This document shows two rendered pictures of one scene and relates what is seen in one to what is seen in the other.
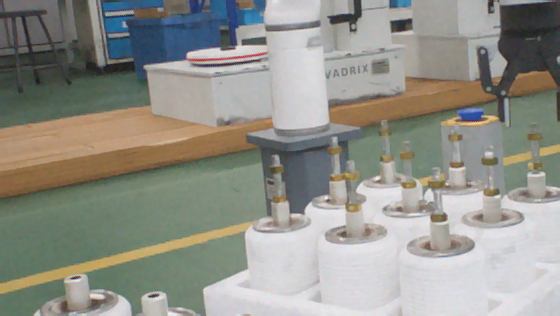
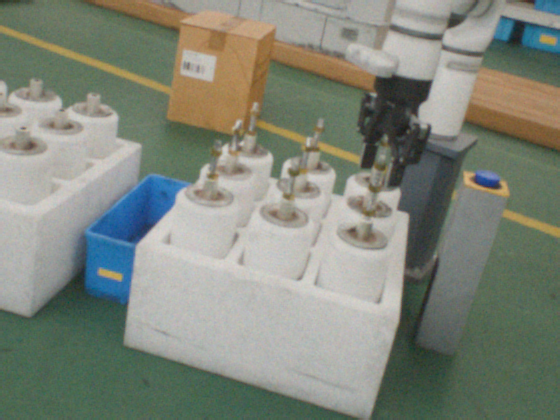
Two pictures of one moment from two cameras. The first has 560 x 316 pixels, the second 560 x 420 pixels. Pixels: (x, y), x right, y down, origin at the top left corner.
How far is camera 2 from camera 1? 1.12 m
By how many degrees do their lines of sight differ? 58
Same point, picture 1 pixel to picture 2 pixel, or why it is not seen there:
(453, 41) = not seen: outside the picture
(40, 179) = (506, 125)
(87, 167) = (544, 134)
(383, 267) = not seen: hidden behind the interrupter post
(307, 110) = (426, 115)
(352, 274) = not seen: hidden behind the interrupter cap
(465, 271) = (184, 212)
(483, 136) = (467, 197)
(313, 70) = (443, 87)
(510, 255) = (255, 240)
